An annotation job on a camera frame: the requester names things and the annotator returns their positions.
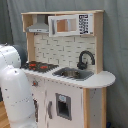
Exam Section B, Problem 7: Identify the red-tipped stove knob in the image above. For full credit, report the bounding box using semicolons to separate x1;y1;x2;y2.
32;81;38;87

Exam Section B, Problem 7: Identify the white microwave door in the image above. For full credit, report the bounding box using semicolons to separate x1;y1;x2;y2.
48;13;94;37

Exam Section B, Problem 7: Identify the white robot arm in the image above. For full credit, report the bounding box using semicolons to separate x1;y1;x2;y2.
0;45;37;128

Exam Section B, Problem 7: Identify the wooden toy kitchen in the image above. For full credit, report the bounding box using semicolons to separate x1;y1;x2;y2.
22;10;115;128

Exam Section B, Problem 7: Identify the grey toy sink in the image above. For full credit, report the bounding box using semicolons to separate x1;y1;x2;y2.
53;67;93;81

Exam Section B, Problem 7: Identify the black toy faucet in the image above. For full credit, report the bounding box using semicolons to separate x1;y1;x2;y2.
77;50;95;70

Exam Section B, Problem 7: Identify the black toy stovetop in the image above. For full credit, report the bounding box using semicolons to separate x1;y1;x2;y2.
22;61;57;73

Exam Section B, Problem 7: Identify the grey dispenser panel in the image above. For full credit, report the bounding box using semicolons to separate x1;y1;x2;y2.
56;93;72;120

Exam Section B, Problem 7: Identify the grey range hood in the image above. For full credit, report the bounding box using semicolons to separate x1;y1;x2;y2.
26;14;49;33

